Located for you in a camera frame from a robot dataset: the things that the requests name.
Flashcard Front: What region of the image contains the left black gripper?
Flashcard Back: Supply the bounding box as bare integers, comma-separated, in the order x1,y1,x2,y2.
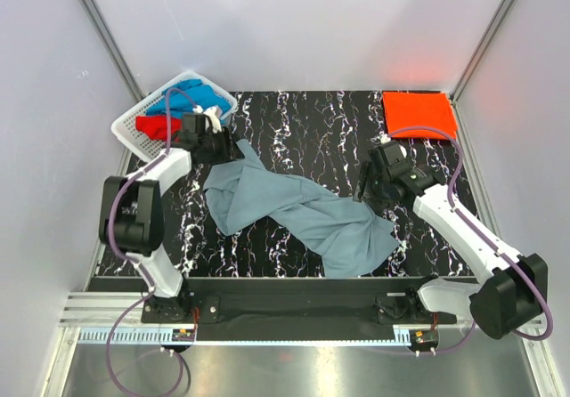
199,126,244,166

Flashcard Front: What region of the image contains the grey blue t shirt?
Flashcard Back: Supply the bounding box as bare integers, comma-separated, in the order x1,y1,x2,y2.
204,139,399,279

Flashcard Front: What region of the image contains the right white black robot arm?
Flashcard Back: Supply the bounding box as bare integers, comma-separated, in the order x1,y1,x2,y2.
354,140,553,340

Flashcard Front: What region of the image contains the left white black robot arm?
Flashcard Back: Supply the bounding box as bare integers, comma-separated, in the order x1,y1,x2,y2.
99,107,243,322

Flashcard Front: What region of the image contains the red t shirt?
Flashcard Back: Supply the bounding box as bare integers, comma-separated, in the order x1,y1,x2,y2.
134,115,167,141

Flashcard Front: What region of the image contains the folded orange t shirt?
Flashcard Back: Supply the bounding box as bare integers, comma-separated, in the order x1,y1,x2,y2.
382,92,458,140

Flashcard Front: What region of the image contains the white plastic laundry basket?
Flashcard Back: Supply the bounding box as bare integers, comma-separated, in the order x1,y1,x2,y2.
111,70,238,162

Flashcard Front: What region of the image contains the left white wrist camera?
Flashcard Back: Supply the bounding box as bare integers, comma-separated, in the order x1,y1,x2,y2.
202,106,223,134

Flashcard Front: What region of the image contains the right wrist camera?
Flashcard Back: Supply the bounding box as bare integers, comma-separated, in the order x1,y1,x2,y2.
379,135,407,166

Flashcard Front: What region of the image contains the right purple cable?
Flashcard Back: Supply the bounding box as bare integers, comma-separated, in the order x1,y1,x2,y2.
387,126,553,343

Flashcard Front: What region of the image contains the purple cable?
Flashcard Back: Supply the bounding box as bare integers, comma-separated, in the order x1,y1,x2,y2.
105,87,206,393
387,126,553,343

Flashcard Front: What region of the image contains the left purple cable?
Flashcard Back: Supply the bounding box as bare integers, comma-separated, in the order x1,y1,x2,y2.
105,87,206,393

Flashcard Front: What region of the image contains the aluminium frame rail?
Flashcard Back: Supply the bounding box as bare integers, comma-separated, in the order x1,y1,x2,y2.
57,292,544,349

